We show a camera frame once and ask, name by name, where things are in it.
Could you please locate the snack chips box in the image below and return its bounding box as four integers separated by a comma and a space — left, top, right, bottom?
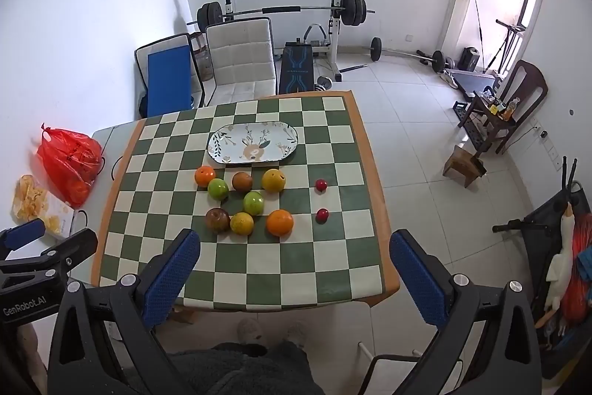
12, 174, 74, 238

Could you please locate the green white checkered tablecloth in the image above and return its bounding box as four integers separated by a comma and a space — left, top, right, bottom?
84, 91, 399, 312

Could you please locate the floral oval ceramic plate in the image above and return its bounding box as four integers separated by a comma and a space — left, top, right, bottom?
207, 121, 299, 165

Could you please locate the white weight bench rack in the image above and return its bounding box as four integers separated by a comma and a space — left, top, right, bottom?
303, 0, 342, 82

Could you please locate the small wooden stool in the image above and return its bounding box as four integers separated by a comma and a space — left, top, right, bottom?
443, 145, 487, 188

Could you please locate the black blue exercise mat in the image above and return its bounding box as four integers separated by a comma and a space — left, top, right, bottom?
279, 42, 314, 94

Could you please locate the red plastic bag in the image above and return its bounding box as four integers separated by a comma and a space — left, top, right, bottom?
37, 124, 102, 208

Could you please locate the dark wooden chair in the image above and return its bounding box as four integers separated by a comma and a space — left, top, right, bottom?
453, 60, 549, 157

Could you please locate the barbell on rack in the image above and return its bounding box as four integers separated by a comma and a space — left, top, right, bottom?
188, 0, 376, 32

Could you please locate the blue folded mat board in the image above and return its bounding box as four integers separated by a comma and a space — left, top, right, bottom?
134, 33, 205, 118

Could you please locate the white padded chair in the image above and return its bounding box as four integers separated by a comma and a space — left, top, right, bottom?
206, 17, 278, 105

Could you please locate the dark red apple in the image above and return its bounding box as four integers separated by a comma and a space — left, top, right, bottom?
205, 208, 231, 234

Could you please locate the large yellow citrus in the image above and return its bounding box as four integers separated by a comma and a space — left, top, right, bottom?
261, 168, 286, 194

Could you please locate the large bright orange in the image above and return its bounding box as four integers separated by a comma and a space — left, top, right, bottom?
266, 210, 294, 238

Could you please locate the black treadmill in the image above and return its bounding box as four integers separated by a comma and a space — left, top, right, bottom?
448, 69, 502, 100

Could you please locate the small yellow orange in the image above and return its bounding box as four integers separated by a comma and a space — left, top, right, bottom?
230, 211, 254, 237

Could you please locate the reddish brown orange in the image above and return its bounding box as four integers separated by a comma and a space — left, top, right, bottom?
232, 171, 253, 193

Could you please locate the red cherry tomato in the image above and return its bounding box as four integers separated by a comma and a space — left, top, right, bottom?
315, 208, 329, 224
315, 178, 328, 193

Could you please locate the floor barbell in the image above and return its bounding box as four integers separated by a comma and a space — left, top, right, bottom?
369, 37, 447, 73

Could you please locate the white goose plush toy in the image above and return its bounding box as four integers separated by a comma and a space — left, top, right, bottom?
535, 202, 575, 329

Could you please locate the green apple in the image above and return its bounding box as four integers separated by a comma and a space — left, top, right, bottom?
243, 190, 265, 217
207, 177, 230, 201

